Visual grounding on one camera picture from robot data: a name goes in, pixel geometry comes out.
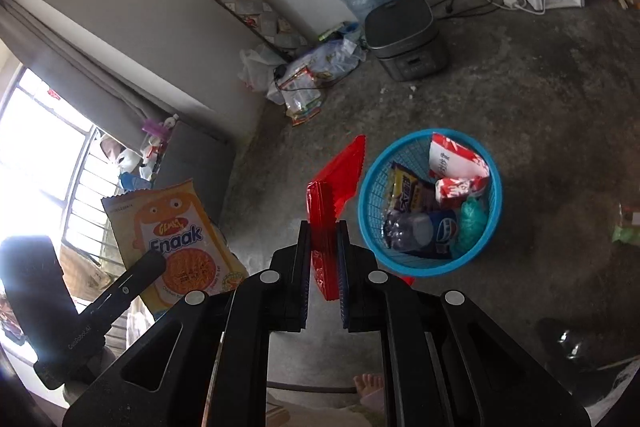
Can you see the purple cup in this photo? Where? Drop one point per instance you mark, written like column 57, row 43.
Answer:
column 152, row 127

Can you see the red plastic bag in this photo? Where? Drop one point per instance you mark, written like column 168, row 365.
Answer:
column 325, row 217

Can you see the pile of plastic packets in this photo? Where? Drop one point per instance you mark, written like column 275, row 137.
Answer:
column 310, row 77

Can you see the green plastic bag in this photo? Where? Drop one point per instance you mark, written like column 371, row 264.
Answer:
column 472, row 222

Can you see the purple snack bag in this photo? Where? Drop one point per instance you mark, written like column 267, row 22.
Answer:
column 410, row 192

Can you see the white plastic bag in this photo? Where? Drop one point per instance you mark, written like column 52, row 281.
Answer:
column 255, row 69

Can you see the blue plastic basket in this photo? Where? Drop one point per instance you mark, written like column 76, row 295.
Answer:
column 372, row 202

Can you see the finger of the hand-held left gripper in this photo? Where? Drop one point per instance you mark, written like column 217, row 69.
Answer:
column 132, row 282

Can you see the patterned folded board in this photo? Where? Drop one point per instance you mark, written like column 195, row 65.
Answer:
column 250, row 7

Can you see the red white snack bag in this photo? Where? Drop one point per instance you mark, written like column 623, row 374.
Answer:
column 452, row 157
column 457, row 192

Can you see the green packet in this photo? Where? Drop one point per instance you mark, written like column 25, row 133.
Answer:
column 627, row 227

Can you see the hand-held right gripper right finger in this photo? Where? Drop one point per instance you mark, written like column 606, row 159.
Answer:
column 345, row 272

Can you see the yellow snack bag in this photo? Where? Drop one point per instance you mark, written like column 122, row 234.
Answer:
column 185, row 237

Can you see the grey rice cooker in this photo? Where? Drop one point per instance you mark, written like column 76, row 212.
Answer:
column 405, row 37

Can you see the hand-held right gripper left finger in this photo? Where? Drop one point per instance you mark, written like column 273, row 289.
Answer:
column 300, row 272

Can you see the metal balcony railing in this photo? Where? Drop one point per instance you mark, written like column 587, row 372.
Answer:
column 85, row 202

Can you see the clear plastic bottle blue label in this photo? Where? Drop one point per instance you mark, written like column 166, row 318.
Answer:
column 420, row 232

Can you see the grey cabinet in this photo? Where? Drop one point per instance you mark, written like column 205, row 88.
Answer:
column 195, row 172

